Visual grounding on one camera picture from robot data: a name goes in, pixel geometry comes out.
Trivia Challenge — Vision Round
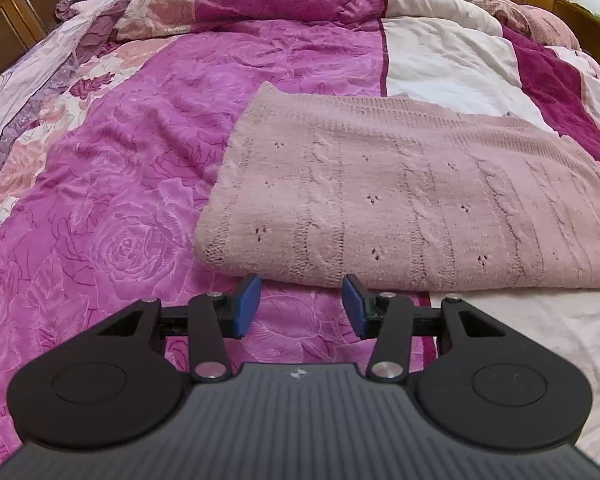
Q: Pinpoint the carved wooden headboard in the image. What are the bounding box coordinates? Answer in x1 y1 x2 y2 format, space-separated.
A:
0 0 146 88

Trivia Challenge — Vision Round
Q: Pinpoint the lilac floral sheet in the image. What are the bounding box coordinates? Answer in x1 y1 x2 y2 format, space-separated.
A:
0 0 136 158

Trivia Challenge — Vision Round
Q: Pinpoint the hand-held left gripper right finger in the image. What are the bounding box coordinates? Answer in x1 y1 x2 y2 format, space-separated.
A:
341 274 506 383

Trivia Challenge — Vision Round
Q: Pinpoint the purple floral quilt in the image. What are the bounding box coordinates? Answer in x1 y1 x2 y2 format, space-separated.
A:
0 0 600 471

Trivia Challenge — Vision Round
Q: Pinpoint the pink knit cardigan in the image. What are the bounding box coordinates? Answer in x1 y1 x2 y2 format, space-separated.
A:
195 82 600 292

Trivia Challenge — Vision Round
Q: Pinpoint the pink textured blanket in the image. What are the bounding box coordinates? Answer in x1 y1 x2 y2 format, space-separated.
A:
440 0 581 52

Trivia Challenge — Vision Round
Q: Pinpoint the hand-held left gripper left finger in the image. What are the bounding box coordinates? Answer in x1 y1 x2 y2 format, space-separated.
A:
95 274 262 384

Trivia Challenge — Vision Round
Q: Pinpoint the wooden side board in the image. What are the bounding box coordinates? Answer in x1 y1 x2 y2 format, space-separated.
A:
395 0 600 70

